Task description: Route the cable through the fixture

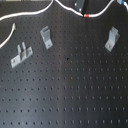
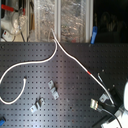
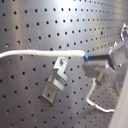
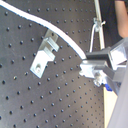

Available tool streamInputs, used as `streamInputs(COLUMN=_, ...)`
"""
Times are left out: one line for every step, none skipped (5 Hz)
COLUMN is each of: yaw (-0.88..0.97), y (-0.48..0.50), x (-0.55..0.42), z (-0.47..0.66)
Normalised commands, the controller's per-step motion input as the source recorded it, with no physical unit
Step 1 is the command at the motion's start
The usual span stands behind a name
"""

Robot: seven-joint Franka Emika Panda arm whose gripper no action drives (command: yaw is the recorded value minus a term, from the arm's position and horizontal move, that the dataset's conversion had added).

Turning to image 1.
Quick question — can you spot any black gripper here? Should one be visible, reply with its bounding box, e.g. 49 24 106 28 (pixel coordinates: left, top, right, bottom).
75 0 88 11

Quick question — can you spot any black perforated breadboard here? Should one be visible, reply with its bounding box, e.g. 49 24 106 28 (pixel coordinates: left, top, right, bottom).
0 0 128 128

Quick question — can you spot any white cable with red band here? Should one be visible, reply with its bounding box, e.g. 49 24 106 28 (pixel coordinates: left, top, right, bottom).
0 0 116 49

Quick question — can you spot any grey metal clip left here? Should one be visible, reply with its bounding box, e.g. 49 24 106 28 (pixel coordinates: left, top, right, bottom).
10 43 33 68

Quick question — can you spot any grey metal clip middle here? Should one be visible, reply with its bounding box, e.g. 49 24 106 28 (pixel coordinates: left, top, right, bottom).
40 27 53 49

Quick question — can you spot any grey metal clip right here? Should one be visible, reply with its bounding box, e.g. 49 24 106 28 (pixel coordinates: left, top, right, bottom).
105 27 120 52

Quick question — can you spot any grey metal clip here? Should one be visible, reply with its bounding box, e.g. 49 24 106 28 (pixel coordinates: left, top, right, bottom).
40 27 53 49
105 27 120 52
10 43 33 68

